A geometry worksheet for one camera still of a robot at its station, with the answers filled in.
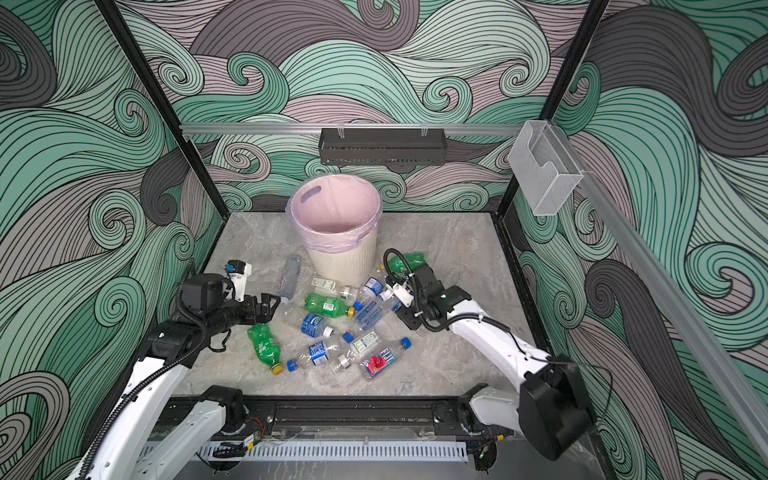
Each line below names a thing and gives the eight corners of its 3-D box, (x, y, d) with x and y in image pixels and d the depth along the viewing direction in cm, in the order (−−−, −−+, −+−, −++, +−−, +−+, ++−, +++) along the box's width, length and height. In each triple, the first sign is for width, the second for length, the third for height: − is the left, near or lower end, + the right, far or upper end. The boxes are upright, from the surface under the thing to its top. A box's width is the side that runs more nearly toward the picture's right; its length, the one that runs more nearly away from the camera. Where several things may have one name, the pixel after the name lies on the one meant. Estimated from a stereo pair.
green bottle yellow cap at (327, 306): (304, 308, 94) (301, 301, 90) (313, 295, 97) (310, 288, 93) (347, 327, 90) (346, 320, 86) (355, 313, 93) (354, 306, 89)
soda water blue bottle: (377, 349, 87) (377, 341, 82) (349, 313, 94) (348, 305, 90) (397, 333, 90) (398, 325, 86) (369, 299, 97) (369, 291, 93)
